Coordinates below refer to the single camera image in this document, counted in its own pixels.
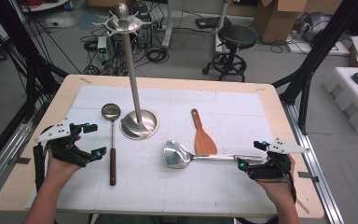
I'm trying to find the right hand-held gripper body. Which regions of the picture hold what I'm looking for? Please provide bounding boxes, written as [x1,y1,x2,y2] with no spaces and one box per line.
[246,137,310,182]

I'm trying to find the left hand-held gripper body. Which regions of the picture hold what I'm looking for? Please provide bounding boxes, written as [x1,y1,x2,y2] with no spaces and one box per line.
[34,117,91,168]

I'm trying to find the steel ladle with wooden handle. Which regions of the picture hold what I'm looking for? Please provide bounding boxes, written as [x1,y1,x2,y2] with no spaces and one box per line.
[101,103,122,187]

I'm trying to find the wooden rice paddle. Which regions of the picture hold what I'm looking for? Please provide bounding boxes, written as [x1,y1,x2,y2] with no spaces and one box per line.
[190,107,219,157]

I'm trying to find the steel utensil rack stand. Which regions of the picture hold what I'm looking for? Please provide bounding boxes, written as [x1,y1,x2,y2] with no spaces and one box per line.
[92,3,160,141]

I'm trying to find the person's right hand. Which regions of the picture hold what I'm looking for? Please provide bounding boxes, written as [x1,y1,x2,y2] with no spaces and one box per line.
[255,154,297,203]

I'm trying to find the person's left hand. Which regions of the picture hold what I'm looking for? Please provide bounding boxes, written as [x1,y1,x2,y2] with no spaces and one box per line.
[44,135,84,189]

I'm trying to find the grey tape strip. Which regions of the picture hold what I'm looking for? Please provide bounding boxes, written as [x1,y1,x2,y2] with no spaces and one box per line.
[296,170,321,184]
[7,156,32,166]

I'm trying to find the white grid mat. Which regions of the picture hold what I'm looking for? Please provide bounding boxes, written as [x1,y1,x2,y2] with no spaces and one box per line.
[24,85,296,218]

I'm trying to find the small box with green light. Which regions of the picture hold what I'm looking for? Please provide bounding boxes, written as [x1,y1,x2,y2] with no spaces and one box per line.
[96,35,109,63]

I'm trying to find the white foam block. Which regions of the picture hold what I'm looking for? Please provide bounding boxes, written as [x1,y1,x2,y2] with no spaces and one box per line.
[322,66,358,135]

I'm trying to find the black computer tower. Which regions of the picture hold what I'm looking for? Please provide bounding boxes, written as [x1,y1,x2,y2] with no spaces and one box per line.
[131,4,154,49]

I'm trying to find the black round stool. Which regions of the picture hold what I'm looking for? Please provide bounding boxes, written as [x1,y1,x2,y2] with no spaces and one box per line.
[201,24,258,83]

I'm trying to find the large cardboard box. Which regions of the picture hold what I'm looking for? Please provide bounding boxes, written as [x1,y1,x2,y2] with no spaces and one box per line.
[254,0,310,45]

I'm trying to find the white table leg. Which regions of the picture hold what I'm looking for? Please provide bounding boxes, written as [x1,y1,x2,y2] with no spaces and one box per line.
[161,0,174,49]
[213,0,230,54]

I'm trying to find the grey rounded device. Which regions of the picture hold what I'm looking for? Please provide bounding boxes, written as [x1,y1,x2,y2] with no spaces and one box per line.
[293,11,333,44]

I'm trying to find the flat black box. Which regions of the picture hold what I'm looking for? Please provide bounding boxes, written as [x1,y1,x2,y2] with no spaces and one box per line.
[195,16,233,30]

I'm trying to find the right hand-held gripper cable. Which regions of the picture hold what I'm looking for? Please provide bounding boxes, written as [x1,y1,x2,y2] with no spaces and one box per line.
[282,161,298,203]

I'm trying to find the hand-held gripper cable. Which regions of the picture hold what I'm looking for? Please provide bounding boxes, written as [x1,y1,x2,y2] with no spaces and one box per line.
[33,143,47,192]
[282,161,298,203]

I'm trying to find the left hand-held gripper cable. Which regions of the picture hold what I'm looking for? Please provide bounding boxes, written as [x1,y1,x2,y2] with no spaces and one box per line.
[33,143,47,192]

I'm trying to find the aluminium rail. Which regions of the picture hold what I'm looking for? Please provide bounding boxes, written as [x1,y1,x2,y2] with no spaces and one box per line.
[0,119,35,204]
[280,102,345,224]

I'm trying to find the black metal frame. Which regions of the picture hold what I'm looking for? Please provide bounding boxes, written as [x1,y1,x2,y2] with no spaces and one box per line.
[271,0,358,135]
[0,0,72,177]

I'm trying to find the coiled black cable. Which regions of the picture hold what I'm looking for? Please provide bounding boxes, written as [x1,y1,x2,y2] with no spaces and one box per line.
[145,48,171,64]

